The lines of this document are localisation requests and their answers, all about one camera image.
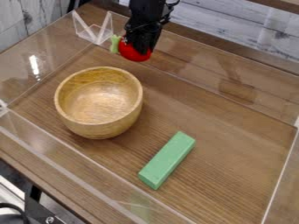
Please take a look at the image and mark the clear acrylic tray wall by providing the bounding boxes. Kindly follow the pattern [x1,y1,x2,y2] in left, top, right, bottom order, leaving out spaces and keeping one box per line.
[0,100,194,224]

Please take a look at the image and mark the red plush strawberry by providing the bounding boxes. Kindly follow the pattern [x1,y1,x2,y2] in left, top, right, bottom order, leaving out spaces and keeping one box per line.
[109,34,152,62]

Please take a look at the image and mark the black table leg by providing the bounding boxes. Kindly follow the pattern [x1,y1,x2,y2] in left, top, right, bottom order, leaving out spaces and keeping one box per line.
[29,185,42,202]

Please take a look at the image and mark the green rectangular block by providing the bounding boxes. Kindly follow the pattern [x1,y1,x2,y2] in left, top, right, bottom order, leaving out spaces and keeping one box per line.
[137,131,196,190]

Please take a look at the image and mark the black cable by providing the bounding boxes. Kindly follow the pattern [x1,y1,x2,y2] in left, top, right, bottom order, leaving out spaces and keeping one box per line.
[0,200,68,224]

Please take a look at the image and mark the clear acrylic corner bracket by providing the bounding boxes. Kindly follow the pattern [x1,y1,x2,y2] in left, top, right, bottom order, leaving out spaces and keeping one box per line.
[70,11,113,46]

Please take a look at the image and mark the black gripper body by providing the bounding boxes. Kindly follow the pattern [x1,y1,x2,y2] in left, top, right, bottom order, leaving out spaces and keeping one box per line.
[125,0,180,36]

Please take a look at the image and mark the wooden bowl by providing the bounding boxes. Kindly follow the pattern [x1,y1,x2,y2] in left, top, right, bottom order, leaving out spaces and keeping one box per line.
[53,66,144,139]

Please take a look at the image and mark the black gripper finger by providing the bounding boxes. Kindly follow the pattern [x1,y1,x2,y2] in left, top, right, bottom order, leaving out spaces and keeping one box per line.
[149,26,162,52]
[130,31,152,55]

